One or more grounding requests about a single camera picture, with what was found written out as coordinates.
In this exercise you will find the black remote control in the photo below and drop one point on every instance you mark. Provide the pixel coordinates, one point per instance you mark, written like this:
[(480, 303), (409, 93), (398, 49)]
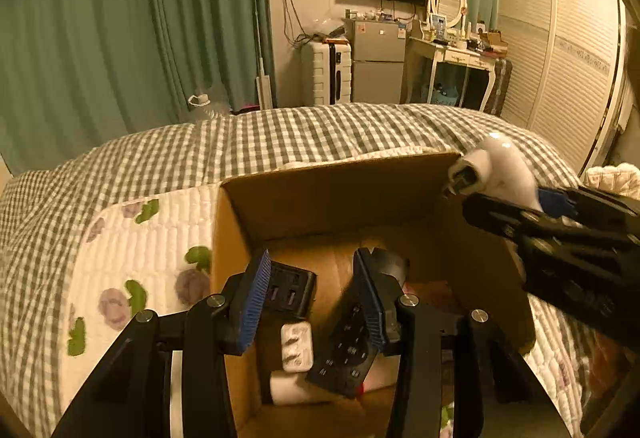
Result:
[(365, 327)]

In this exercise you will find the white louvred wardrobe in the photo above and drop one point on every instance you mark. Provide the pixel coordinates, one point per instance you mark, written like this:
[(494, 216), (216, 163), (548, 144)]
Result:
[(567, 58)]

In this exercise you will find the teal curtain left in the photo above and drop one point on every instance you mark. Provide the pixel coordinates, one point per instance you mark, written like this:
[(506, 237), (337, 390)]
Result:
[(78, 73)]

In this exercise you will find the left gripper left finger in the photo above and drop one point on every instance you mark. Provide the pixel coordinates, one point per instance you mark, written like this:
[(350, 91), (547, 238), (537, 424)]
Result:
[(218, 326)]

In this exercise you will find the white mop leaning wall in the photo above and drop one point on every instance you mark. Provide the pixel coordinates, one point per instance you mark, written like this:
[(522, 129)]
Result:
[(262, 80)]

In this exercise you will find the clear water jug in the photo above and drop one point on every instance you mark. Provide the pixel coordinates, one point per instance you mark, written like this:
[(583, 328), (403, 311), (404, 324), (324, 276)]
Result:
[(202, 108)]

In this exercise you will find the blue basket under table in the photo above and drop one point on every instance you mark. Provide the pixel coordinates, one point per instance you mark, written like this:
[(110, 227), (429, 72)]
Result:
[(444, 95)]

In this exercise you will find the silver mini fridge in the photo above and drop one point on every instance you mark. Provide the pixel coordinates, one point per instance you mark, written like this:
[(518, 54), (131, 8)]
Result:
[(378, 57)]

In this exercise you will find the dark grey power adapter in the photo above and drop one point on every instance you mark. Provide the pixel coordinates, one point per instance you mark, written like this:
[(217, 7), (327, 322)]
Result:
[(291, 291)]

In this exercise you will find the white floral quilted mat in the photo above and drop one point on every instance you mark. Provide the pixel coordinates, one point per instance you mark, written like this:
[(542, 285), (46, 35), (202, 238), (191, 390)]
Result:
[(154, 253)]

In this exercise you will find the white suitcase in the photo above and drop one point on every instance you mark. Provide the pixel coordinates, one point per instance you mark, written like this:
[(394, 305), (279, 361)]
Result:
[(326, 73)]

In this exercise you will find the grey checked bed blanket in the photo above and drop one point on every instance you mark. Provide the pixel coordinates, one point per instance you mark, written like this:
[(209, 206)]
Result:
[(46, 213)]

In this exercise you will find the brown cardboard box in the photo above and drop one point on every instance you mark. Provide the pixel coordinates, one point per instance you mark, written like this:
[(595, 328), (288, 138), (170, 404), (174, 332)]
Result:
[(315, 218)]

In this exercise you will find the oval vanity mirror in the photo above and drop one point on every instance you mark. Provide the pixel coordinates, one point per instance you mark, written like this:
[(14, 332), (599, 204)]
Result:
[(451, 10)]

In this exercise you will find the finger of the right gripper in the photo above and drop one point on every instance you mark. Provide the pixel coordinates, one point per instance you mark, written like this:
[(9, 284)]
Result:
[(555, 203)]

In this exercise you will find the white handheld device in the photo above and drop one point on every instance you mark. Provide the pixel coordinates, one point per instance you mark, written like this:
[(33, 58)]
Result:
[(497, 168)]

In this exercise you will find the cream jacket at right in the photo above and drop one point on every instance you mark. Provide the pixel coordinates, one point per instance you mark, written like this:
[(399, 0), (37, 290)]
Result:
[(623, 179)]

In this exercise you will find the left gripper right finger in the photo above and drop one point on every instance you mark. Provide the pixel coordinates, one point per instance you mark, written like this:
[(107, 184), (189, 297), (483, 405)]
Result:
[(400, 324)]

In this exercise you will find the white plug charger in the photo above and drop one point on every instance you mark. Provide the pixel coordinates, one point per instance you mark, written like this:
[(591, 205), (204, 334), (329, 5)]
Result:
[(297, 349)]

